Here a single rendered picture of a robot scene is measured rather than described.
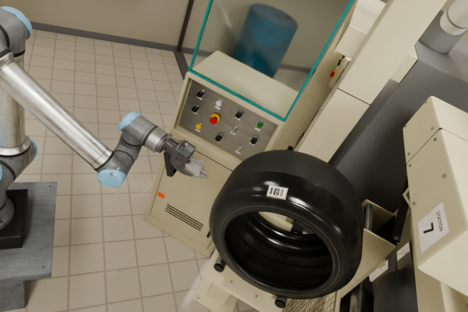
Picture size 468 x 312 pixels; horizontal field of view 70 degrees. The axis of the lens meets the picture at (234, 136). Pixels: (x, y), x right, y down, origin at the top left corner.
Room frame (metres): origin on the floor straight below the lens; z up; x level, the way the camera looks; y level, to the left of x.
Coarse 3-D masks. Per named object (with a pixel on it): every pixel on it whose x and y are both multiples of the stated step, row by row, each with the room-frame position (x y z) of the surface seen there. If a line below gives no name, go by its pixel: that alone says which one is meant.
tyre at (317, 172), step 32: (256, 160) 0.96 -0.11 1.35; (288, 160) 0.94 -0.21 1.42; (320, 160) 0.99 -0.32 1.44; (224, 192) 0.83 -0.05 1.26; (256, 192) 0.79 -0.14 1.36; (288, 192) 0.79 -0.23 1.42; (320, 192) 0.82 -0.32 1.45; (352, 192) 0.94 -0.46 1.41; (224, 224) 0.77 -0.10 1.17; (256, 224) 1.02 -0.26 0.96; (320, 224) 0.75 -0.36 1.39; (352, 224) 0.80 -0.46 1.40; (224, 256) 0.77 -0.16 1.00; (256, 256) 0.90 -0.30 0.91; (288, 256) 0.95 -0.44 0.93; (320, 256) 0.95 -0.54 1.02; (352, 256) 0.75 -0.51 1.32; (288, 288) 0.75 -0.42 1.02; (320, 288) 0.73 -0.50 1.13
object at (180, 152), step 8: (168, 136) 0.93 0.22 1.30; (160, 144) 0.90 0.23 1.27; (168, 144) 0.91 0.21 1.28; (176, 144) 0.92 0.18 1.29; (184, 144) 0.94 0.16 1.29; (160, 152) 0.91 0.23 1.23; (168, 152) 0.91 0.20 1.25; (176, 152) 0.89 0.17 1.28; (184, 152) 0.90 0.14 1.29; (192, 152) 0.93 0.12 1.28; (176, 160) 0.90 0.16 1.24; (184, 160) 0.90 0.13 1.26
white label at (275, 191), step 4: (272, 188) 0.79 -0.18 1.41; (276, 188) 0.79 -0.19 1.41; (280, 188) 0.79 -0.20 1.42; (284, 188) 0.80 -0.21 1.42; (268, 192) 0.78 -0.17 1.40; (272, 192) 0.78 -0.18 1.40; (276, 192) 0.78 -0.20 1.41; (280, 192) 0.78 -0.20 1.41; (284, 192) 0.78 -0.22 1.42; (272, 196) 0.76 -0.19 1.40; (276, 196) 0.77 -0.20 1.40; (280, 196) 0.77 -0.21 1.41; (284, 196) 0.77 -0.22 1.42
